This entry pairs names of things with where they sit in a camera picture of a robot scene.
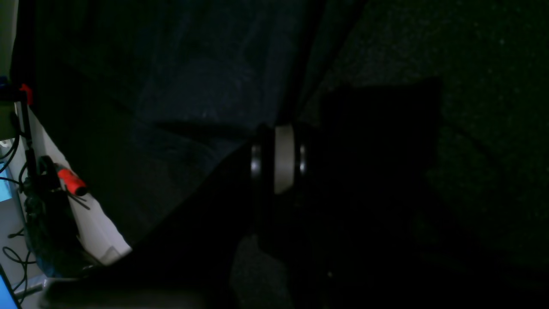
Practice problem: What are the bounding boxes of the black hex key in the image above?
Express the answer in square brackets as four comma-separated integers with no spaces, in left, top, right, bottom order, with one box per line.
[65,191,90,210]

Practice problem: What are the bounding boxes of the red handled screwdriver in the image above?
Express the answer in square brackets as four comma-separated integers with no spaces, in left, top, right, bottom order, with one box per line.
[54,164,89,196]

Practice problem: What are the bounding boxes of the dark grey t-shirt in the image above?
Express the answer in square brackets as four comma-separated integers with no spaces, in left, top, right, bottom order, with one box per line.
[35,0,326,233]

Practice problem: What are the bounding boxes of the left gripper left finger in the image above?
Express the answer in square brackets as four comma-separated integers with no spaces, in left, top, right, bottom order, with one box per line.
[237,124,282,241]

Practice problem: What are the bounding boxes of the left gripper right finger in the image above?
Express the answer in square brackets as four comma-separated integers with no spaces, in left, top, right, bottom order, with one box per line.
[274,123,343,241]

